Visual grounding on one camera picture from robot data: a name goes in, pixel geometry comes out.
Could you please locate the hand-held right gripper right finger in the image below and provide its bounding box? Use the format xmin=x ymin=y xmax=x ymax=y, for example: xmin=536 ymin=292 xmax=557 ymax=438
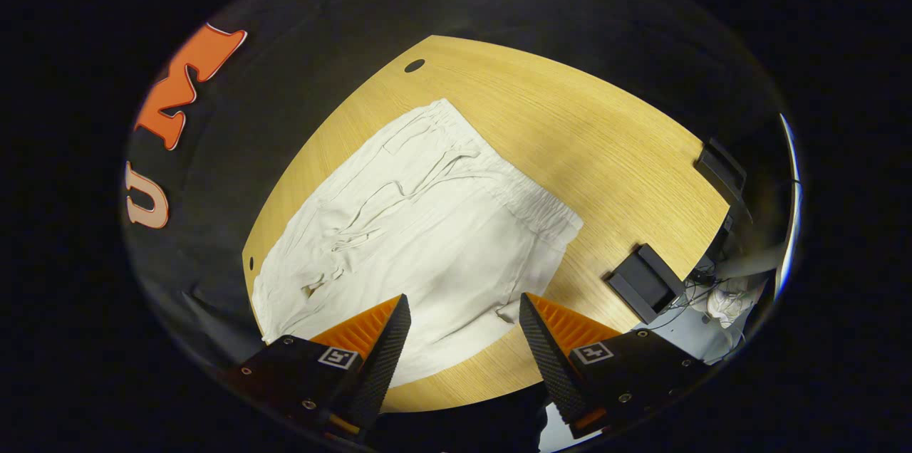
xmin=519 ymin=293 xmax=710 ymax=439

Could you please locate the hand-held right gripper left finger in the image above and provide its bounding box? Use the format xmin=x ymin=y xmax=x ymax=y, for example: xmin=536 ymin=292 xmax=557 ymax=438
xmin=224 ymin=294 xmax=413 ymax=439

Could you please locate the black table clamp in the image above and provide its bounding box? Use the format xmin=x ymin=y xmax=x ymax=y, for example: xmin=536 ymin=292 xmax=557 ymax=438
xmin=606 ymin=244 xmax=686 ymax=324
xmin=695 ymin=138 xmax=752 ymax=226

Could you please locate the crumpled white cloth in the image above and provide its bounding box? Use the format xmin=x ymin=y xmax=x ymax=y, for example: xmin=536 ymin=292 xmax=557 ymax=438
xmin=705 ymin=275 xmax=767 ymax=329

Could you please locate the black backdrop cloth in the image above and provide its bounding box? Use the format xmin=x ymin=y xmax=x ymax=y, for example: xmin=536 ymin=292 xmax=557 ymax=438
xmin=121 ymin=0 xmax=784 ymax=382

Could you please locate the tangle of black cables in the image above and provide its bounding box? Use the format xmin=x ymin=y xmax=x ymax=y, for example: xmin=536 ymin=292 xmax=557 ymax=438
xmin=659 ymin=271 xmax=720 ymax=329

